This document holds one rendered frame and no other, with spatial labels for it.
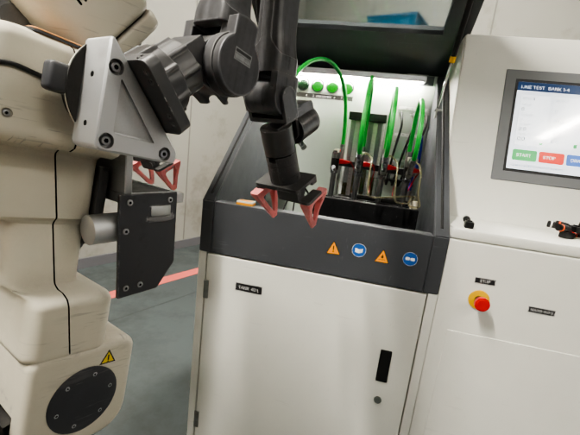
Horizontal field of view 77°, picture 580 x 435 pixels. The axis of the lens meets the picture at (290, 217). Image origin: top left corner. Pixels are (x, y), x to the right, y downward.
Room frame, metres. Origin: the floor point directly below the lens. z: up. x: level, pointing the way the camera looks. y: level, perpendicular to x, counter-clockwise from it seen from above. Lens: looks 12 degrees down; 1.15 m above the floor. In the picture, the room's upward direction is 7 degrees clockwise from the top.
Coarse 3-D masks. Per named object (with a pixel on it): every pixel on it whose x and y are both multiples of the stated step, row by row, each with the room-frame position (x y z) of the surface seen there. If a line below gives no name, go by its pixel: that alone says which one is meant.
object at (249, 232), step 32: (224, 224) 1.06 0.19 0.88; (256, 224) 1.04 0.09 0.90; (288, 224) 1.02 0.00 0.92; (320, 224) 1.00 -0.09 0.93; (352, 224) 0.98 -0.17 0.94; (256, 256) 1.03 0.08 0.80; (288, 256) 1.02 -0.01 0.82; (320, 256) 1.00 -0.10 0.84; (352, 256) 0.98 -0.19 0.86; (416, 288) 0.94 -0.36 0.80
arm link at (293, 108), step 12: (288, 96) 0.61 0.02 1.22; (288, 108) 0.62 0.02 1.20; (300, 108) 0.67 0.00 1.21; (312, 108) 0.72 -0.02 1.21; (252, 120) 0.66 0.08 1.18; (264, 120) 0.64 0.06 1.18; (276, 120) 0.62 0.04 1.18; (288, 120) 0.62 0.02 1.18; (300, 120) 0.68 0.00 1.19; (312, 120) 0.70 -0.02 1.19; (300, 132) 0.68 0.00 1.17; (312, 132) 0.72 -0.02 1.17
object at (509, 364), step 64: (512, 64) 1.23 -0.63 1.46; (576, 64) 1.20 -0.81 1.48; (512, 192) 1.13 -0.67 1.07; (576, 192) 1.10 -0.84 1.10; (448, 256) 0.93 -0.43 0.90; (512, 256) 0.90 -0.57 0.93; (448, 320) 0.92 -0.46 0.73; (512, 320) 0.89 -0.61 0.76; (576, 320) 0.86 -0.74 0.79; (448, 384) 0.91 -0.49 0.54; (512, 384) 0.88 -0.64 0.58; (576, 384) 0.85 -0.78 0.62
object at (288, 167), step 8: (296, 152) 0.67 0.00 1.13; (272, 160) 0.66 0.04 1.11; (280, 160) 0.65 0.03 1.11; (288, 160) 0.65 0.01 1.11; (296, 160) 0.67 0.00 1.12; (272, 168) 0.66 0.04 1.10; (280, 168) 0.65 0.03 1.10; (288, 168) 0.66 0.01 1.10; (296, 168) 0.67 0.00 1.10; (264, 176) 0.71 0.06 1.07; (272, 176) 0.67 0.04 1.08; (280, 176) 0.66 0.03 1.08; (288, 176) 0.66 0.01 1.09; (296, 176) 0.67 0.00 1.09; (304, 176) 0.69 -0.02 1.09; (312, 176) 0.69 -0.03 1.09; (256, 184) 0.70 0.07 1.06; (264, 184) 0.68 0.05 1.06; (272, 184) 0.68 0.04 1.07; (280, 184) 0.67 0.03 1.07; (288, 184) 0.67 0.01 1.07; (296, 184) 0.67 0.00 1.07; (304, 184) 0.66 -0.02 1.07; (312, 184) 0.68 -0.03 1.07; (296, 192) 0.65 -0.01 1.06; (304, 192) 0.66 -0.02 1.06
